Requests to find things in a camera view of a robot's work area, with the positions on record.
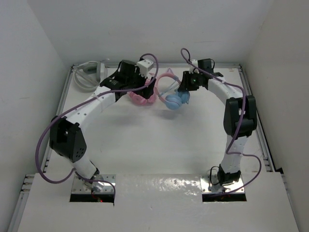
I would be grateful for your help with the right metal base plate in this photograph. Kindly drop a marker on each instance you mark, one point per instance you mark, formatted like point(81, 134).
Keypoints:
point(210, 185)

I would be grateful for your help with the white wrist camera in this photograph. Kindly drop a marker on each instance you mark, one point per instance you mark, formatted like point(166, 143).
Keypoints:
point(193, 66)
point(145, 66)

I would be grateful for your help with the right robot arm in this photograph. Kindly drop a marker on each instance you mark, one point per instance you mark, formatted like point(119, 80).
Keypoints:
point(240, 118)

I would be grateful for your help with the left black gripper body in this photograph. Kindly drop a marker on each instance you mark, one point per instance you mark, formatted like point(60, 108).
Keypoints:
point(136, 80)

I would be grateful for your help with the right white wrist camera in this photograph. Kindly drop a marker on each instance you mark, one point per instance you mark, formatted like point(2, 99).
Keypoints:
point(193, 66)

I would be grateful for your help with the metal base plate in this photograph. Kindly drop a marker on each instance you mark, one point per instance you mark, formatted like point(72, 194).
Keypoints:
point(104, 186)
point(210, 185)

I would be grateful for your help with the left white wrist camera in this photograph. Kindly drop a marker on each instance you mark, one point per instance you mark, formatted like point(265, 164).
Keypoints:
point(145, 66)

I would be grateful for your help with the white grey headphones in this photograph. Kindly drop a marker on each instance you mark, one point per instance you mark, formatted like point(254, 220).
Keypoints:
point(87, 76)

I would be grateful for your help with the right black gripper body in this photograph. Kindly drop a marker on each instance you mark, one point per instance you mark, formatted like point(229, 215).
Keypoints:
point(192, 81)

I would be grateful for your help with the blue pink cat-ear headphones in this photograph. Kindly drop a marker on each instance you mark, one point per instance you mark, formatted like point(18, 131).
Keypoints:
point(172, 101)

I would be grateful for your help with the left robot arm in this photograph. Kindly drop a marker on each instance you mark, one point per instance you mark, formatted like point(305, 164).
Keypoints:
point(67, 132)

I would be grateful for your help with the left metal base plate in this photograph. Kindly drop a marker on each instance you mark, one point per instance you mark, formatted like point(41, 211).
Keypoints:
point(104, 186)

